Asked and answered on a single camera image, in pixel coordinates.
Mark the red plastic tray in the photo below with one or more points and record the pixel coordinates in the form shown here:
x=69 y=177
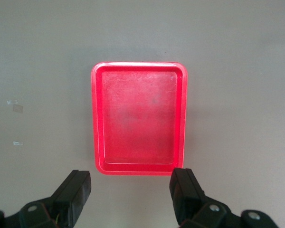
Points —
x=137 y=118

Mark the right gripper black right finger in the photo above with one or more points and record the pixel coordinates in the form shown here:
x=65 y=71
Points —
x=184 y=190

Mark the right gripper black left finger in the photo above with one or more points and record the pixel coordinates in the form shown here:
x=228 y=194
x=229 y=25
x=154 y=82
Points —
x=73 y=192

